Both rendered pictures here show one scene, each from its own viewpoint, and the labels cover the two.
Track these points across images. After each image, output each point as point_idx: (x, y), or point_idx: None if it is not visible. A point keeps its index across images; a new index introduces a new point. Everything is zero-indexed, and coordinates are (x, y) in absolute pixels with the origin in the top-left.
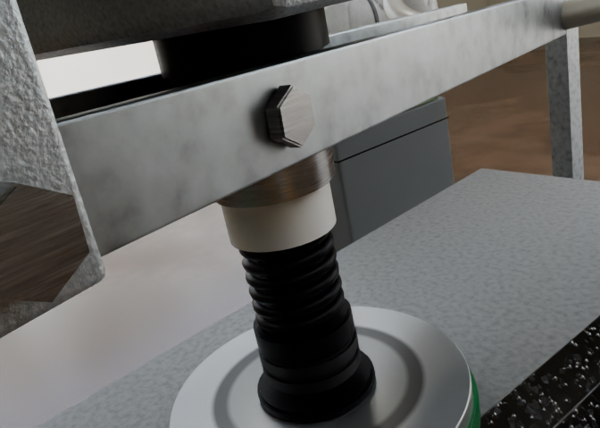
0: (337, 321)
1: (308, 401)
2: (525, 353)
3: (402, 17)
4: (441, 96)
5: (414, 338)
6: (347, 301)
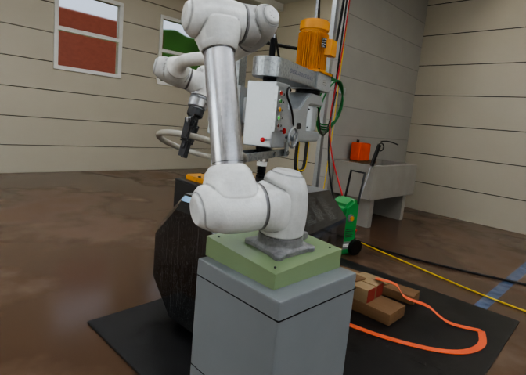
0: (257, 174)
1: None
2: None
3: (246, 153)
4: (200, 257)
5: None
6: (256, 174)
